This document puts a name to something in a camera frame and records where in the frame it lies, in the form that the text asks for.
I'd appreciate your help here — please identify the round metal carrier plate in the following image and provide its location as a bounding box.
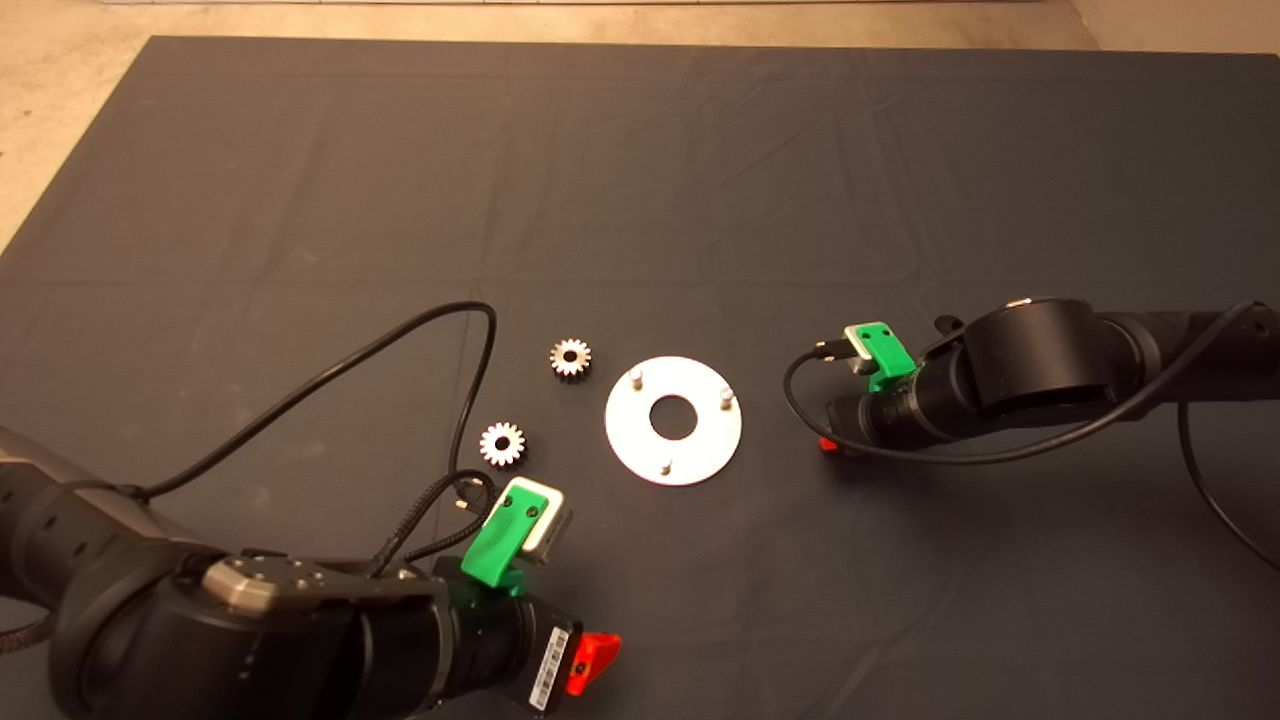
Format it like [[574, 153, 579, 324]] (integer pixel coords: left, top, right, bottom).
[[604, 356, 744, 488]]

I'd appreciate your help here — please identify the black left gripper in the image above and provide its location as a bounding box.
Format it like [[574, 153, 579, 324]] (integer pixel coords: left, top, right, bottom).
[[445, 585, 623, 714]]

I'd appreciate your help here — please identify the small silver camera box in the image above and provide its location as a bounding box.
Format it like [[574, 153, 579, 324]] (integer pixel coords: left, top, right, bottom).
[[515, 478, 575, 567], [845, 328, 883, 377]]

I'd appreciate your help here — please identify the black braided cable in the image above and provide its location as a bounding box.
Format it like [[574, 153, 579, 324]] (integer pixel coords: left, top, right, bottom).
[[365, 470, 496, 581]]

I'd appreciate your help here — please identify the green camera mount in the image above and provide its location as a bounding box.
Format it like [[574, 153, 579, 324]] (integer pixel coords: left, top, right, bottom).
[[461, 485, 549, 599], [848, 321, 917, 393]]

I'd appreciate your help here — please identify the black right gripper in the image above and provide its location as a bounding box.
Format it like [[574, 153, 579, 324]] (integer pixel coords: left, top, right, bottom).
[[819, 372, 953, 458]]

